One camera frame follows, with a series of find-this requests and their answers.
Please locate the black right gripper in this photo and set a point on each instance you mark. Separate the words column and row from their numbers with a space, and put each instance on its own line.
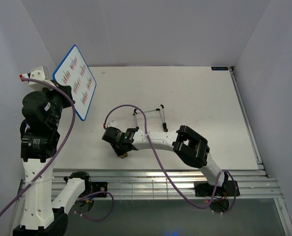
column 118, row 152

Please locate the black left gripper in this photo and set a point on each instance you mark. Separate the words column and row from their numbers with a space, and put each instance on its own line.
column 67, row 102

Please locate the yellow whiteboard eraser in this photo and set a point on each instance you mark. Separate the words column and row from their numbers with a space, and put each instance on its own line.
column 124, row 155

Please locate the blue framed small whiteboard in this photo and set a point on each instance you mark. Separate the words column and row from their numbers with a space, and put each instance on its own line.
column 73, row 71

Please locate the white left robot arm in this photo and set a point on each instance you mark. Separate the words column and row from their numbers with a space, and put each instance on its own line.
column 42, row 215

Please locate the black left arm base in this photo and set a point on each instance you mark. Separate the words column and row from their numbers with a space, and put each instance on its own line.
column 91, row 187

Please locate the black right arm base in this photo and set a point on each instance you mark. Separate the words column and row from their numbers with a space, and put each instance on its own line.
column 229, row 188

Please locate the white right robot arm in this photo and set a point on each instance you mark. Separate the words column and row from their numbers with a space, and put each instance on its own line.
column 188, row 145

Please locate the black metal whiteboard stand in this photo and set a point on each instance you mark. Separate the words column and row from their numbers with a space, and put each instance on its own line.
column 153, row 112

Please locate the dark right corner label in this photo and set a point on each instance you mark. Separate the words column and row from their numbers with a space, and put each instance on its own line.
column 219, row 68

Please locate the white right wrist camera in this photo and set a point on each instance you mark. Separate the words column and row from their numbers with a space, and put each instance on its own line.
column 109, row 124

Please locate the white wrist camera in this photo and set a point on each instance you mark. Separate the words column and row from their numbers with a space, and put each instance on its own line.
column 109, row 124
column 39, row 73

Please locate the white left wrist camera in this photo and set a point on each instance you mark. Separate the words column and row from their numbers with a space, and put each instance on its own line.
column 39, row 73

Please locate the aluminium frame rail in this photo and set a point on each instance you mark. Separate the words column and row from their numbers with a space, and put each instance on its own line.
column 153, row 185

